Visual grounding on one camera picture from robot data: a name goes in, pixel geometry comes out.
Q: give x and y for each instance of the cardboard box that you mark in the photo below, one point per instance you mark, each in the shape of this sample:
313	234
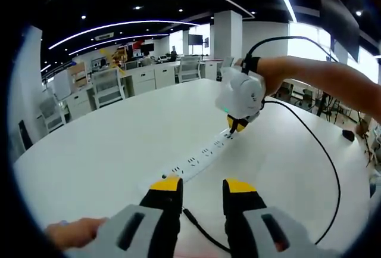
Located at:
78	75

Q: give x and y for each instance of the white table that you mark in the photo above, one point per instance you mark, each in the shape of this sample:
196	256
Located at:
119	150

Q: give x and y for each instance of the small black object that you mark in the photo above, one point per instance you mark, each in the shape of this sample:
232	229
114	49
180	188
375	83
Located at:
348	135

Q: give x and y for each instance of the black monitor on stand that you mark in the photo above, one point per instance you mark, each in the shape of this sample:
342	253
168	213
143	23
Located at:
195	39

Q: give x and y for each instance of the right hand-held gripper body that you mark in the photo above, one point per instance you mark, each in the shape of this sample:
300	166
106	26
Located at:
241	94

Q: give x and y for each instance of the black tripod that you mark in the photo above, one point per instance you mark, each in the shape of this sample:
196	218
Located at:
324	103

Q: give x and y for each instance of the person's right hand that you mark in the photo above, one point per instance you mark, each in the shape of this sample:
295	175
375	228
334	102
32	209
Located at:
238	62

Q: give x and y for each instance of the row of white desks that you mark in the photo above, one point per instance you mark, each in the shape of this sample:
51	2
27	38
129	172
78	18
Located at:
146	77

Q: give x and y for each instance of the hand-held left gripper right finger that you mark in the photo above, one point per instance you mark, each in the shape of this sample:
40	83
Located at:
248	228

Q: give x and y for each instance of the white board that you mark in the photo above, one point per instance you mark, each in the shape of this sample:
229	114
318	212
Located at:
62	84

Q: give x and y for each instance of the yellow frame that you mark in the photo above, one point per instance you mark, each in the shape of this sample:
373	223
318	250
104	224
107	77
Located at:
113	60

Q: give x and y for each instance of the person's left hand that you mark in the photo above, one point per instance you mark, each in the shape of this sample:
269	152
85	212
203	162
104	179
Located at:
74	231

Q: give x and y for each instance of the white desk with clutter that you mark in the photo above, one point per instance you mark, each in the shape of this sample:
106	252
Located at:
297	91

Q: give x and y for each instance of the black hanging screen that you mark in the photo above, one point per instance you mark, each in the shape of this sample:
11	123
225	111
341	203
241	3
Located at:
340	22

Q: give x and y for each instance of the white power strip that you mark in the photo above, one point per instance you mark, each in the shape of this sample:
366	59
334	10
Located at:
202	155

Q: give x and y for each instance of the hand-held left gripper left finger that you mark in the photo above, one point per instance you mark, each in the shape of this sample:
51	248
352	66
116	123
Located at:
134	228

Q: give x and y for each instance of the black chair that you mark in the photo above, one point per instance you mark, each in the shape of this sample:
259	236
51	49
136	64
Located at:
25	136

